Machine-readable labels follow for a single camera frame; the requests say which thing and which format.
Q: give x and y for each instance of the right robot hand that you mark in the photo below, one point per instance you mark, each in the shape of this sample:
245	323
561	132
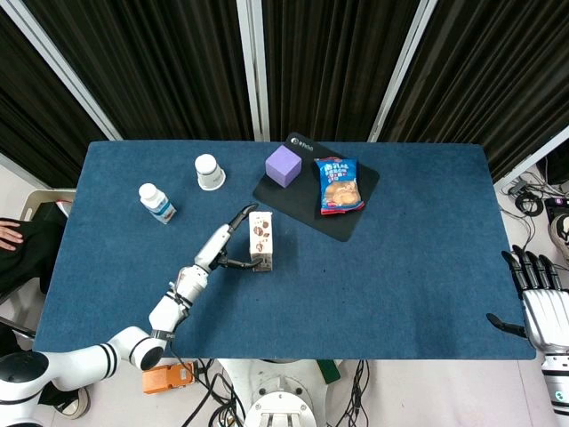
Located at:
544	307

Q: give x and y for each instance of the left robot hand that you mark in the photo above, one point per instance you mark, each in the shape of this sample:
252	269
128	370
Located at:
213	247

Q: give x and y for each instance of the cookie box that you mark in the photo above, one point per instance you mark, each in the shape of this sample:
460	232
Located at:
260	238

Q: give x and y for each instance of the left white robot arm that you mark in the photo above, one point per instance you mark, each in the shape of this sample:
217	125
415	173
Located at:
169	307

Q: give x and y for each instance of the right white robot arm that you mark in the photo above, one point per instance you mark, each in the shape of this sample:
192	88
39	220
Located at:
556	387

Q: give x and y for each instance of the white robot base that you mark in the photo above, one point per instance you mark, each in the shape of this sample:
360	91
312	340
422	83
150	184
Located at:
275	396

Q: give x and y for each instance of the orange device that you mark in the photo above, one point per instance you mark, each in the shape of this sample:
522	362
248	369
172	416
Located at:
166	378

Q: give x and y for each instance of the dark green rectangular block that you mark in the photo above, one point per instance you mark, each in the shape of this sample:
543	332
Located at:
328	371

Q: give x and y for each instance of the bare person hand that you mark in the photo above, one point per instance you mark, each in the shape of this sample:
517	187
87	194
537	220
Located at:
10	236

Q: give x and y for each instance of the white yogurt drink bottle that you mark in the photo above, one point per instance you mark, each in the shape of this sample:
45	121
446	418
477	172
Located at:
156	205

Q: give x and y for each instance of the white upturned paper cup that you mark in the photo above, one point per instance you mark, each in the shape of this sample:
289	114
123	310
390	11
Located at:
208	171

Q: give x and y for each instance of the beige sneaker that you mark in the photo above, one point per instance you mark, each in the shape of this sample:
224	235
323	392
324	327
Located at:
561	231

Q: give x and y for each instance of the black mouse pad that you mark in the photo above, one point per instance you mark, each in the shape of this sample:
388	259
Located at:
302	204

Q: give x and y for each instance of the purple foam cube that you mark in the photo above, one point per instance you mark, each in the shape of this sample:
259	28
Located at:
282	165

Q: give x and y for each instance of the blue bread snack bag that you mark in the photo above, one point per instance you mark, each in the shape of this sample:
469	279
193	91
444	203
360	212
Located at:
340	187

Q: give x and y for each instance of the blue table cloth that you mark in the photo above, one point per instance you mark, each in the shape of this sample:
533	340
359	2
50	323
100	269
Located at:
378	289

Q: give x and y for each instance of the cream plastic chair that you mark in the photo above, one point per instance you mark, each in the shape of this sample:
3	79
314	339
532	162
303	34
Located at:
44	198

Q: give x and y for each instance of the black clothing of person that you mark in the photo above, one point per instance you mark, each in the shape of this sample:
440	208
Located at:
31	253

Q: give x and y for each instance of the black curtain panel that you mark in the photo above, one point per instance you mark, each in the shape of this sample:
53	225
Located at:
160	66
489	75
35	120
333	66

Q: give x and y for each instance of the white frame post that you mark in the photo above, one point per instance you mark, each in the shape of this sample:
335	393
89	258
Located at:
529	162
62	71
402	71
254	66

